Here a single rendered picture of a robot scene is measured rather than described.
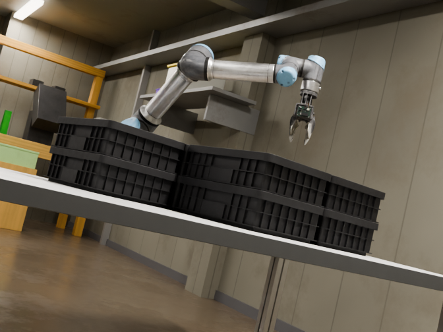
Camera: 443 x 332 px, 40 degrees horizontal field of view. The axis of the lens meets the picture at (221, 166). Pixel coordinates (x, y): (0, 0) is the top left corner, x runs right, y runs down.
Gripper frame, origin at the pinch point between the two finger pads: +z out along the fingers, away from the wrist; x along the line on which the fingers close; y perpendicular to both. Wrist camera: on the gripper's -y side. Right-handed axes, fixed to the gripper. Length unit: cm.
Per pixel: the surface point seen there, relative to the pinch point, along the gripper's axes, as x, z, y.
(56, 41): -437, -173, -530
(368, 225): 34, 30, 31
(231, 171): -10, 26, 64
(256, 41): -86, -129, -257
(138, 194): -40, 39, 59
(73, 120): -69, 20, 58
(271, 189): 3, 29, 69
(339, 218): 24, 31, 44
